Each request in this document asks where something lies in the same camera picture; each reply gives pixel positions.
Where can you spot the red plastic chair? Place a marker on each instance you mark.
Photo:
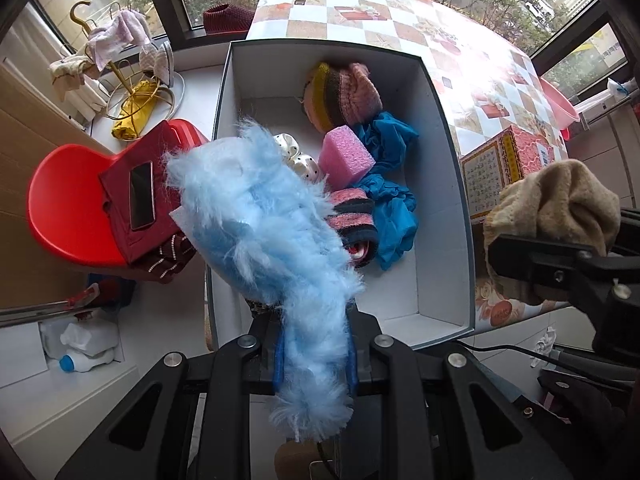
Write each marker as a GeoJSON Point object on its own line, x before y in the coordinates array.
{"type": "Point", "coordinates": [65, 200]}

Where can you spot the white plastic jug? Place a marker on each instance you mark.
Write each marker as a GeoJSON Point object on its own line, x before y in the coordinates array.
{"type": "Point", "coordinates": [80, 335]}

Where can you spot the white crumpled cloth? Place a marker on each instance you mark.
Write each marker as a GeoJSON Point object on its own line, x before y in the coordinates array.
{"type": "Point", "coordinates": [546, 341]}

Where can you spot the checked printed tablecloth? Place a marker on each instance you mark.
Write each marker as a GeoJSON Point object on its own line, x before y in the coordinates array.
{"type": "Point", "coordinates": [450, 35]}

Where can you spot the pale pink cloth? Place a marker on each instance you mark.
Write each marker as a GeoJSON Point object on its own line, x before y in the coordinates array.
{"type": "Point", "coordinates": [122, 35]}

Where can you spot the pink black striped sock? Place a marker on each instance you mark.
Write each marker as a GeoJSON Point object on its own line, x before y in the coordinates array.
{"type": "Point", "coordinates": [355, 220]}

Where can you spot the white bow cloth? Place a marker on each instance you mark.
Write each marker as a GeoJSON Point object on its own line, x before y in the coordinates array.
{"type": "Point", "coordinates": [156, 62]}

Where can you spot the grey cardboard box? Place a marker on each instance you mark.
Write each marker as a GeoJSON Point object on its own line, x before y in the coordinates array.
{"type": "Point", "coordinates": [440, 260]}

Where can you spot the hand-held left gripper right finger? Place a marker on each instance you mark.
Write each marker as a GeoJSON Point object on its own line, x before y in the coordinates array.
{"type": "Point", "coordinates": [352, 370]}

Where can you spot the pink sponge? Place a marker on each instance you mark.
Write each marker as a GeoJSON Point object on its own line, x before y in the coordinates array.
{"type": "Point", "coordinates": [345, 160]}

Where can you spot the pink plastic basin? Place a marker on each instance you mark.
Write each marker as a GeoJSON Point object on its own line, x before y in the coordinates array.
{"type": "Point", "coordinates": [560, 102]}

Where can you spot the dark red bag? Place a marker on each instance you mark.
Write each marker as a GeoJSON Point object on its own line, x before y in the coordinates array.
{"type": "Point", "coordinates": [165, 160]}

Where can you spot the blue glove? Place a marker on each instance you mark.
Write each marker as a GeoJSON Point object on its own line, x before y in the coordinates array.
{"type": "Point", "coordinates": [395, 220]}

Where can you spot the light blue fluffy cloth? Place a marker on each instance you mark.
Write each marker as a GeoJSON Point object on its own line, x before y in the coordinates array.
{"type": "Point", "coordinates": [260, 230]}

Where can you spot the blue scrunchie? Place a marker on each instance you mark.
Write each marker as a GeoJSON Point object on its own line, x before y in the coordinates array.
{"type": "Point", "coordinates": [392, 135]}

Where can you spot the red printed carton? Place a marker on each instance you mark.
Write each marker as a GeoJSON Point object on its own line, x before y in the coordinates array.
{"type": "Point", "coordinates": [500, 170]}

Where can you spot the leopard print scrunchie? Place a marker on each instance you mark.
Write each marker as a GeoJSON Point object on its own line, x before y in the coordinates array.
{"type": "Point", "coordinates": [257, 306]}

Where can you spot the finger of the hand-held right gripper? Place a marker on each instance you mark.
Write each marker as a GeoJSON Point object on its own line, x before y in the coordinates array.
{"type": "Point", "coordinates": [540, 265]}
{"type": "Point", "coordinates": [631, 230]}

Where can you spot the cream polka-dot scrunchie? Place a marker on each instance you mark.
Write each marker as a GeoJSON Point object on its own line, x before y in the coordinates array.
{"type": "Point", "coordinates": [305, 165]}

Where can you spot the white bottle blue cap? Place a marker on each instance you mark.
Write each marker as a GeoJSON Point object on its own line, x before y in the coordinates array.
{"type": "Point", "coordinates": [85, 361]}

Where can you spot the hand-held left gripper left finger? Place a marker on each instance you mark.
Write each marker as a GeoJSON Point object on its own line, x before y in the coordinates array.
{"type": "Point", "coordinates": [279, 365]}

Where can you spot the dark red striped cloth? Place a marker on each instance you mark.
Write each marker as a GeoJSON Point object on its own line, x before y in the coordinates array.
{"type": "Point", "coordinates": [167, 260]}

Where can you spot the beige knit cloth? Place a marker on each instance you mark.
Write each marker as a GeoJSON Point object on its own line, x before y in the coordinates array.
{"type": "Point", "coordinates": [555, 200]}

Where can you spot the yellow cloth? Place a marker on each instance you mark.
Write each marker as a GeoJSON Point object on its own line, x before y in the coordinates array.
{"type": "Point", "coordinates": [132, 115]}

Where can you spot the dark red knit slipper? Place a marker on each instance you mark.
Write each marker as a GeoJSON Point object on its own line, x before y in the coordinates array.
{"type": "Point", "coordinates": [227, 19]}

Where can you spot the cream cloth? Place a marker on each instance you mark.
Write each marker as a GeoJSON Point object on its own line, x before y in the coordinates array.
{"type": "Point", "coordinates": [67, 72]}

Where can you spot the smartphone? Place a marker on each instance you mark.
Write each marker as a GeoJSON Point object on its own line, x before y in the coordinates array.
{"type": "Point", "coordinates": [141, 195]}

